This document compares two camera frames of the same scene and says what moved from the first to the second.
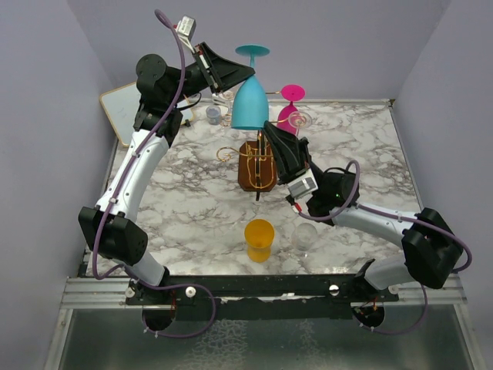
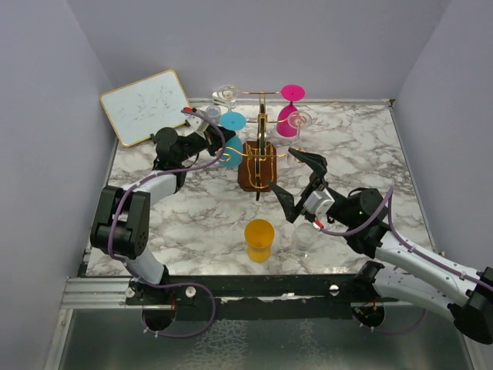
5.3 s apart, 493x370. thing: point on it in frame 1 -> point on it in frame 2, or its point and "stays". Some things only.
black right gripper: (291, 157) -> (316, 182)
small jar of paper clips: (212, 113) stays
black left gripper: (223, 73) -> (214, 139)
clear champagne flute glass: (229, 95) stays
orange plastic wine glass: (259, 235) stays
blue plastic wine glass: (250, 106) -> (233, 149)
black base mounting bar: (319, 297) stays
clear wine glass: (300, 119) stays
